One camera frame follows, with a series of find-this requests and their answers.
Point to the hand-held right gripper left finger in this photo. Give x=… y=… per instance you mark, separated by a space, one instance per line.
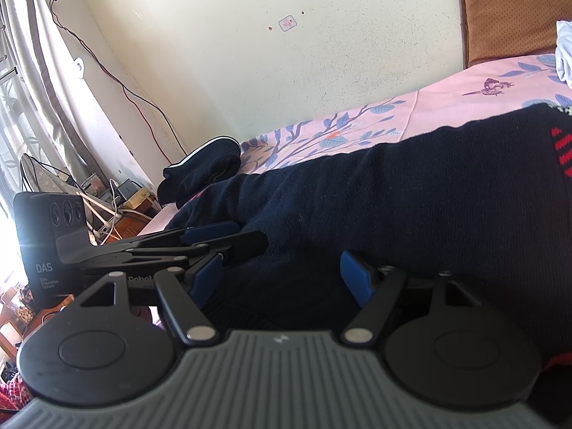
x=204 y=277

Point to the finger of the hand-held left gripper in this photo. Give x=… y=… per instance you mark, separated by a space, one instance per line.
x=237 y=245
x=210 y=231

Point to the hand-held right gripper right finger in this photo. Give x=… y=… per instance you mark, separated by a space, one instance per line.
x=357 y=277

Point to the navy patterned sweater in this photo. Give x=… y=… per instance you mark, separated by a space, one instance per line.
x=402 y=205

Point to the grey patterned board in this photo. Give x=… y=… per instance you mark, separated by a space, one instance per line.
x=42 y=174

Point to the folded navy white-striped garment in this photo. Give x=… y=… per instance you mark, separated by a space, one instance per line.
x=203 y=170

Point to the cream box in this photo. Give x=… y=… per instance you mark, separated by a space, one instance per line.
x=138 y=199

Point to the wooden side table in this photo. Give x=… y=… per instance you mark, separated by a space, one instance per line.
x=129 y=223

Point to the dark power adapter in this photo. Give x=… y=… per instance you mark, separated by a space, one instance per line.
x=126 y=187

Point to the grey curtain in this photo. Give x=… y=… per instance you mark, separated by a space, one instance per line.
x=40 y=76

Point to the red striped cloth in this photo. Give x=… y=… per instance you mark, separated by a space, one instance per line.
x=11 y=395

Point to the pink floral bedsheet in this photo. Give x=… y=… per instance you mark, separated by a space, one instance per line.
x=447 y=94

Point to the brown headboard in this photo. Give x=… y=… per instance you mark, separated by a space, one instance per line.
x=509 y=13

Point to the white cloth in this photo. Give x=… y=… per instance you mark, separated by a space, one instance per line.
x=565 y=53

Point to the white round wall fitting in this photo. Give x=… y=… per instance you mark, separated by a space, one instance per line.
x=79 y=67

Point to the small wall sticker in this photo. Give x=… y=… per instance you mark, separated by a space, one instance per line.
x=287 y=23

